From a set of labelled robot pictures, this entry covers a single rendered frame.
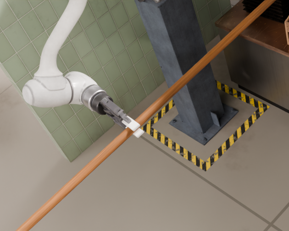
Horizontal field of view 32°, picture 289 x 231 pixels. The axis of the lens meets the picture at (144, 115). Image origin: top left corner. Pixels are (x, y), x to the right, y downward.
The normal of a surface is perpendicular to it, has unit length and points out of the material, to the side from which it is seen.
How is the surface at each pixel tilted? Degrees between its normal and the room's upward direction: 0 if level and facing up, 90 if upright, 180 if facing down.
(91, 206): 0
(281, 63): 90
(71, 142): 90
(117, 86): 90
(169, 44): 90
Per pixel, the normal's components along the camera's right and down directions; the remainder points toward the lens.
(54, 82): 0.62, 0.02
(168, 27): 0.64, 0.40
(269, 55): -0.72, 0.63
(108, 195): -0.30, -0.65
